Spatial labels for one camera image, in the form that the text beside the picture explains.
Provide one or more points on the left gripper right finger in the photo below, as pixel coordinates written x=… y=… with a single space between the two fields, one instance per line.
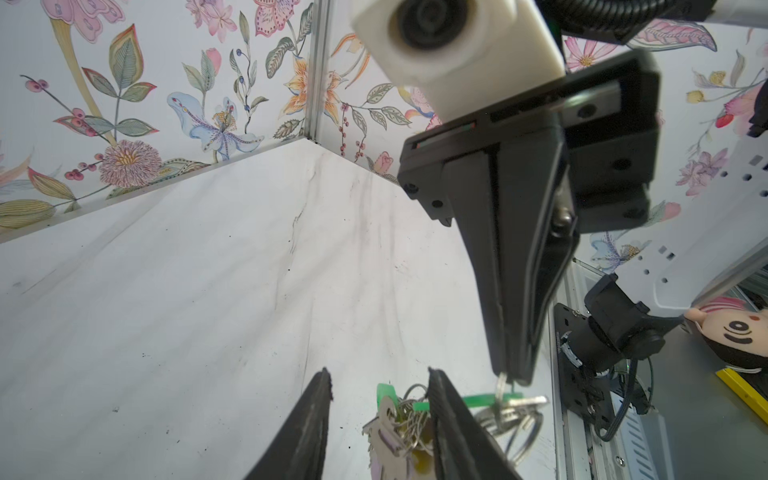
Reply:
x=463 y=450

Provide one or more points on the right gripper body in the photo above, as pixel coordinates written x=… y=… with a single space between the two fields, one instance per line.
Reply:
x=591 y=135

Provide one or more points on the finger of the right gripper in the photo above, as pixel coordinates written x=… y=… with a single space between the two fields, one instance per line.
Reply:
x=480 y=252
x=532 y=251

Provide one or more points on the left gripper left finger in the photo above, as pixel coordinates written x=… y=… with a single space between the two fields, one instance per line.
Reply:
x=297 y=452

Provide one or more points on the metal keyring disc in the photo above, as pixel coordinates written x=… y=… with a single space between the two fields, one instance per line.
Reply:
x=401 y=441

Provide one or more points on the green key tag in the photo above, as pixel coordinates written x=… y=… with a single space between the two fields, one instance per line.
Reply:
x=384 y=390

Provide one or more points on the cartoon face plush toy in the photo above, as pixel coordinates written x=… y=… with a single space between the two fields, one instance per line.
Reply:
x=736 y=334

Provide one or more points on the yellow flat object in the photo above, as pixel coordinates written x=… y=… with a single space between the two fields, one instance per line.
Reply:
x=745 y=391

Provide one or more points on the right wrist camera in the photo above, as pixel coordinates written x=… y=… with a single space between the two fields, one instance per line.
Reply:
x=462 y=55

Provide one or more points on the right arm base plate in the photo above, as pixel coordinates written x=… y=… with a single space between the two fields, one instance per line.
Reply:
x=586 y=361

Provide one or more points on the aluminium front rail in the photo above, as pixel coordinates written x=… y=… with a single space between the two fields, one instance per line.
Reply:
x=640 y=449

